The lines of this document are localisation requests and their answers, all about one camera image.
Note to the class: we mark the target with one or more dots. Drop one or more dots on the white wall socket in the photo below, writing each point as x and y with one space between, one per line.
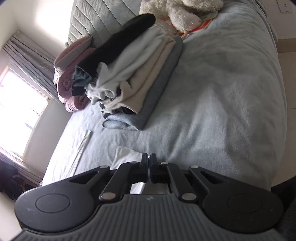
285 7

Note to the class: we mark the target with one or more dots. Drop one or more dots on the pink folded quilt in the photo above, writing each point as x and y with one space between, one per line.
67 85

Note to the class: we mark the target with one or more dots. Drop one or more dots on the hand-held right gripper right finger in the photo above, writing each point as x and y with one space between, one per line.
152 166

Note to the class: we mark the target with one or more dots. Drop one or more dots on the orange striped cloth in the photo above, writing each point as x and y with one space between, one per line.
203 24

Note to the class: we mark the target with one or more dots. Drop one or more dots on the grey pink pillow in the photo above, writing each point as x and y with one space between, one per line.
74 51

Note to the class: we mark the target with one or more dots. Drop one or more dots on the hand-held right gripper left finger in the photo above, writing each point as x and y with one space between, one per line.
146 166

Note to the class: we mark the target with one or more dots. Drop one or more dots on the white plush toy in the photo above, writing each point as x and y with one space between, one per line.
180 14

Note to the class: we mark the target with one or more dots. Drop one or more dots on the grey padded headboard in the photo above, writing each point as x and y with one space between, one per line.
104 16

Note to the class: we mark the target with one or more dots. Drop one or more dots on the white folded garment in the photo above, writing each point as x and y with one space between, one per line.
134 60

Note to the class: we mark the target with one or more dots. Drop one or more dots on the grey patterned curtain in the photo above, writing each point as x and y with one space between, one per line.
25 171
30 60

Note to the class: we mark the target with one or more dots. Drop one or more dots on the dark hanging clothes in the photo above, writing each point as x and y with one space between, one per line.
9 183

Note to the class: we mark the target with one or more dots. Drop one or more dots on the window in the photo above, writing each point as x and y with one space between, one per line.
18 111

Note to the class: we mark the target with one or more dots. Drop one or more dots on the white t-shirt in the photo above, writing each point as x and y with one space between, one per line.
122 155

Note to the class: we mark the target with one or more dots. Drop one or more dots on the dark teal folded garment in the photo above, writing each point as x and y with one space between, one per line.
79 80

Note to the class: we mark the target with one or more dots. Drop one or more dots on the black folded garment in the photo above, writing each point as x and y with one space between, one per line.
115 41

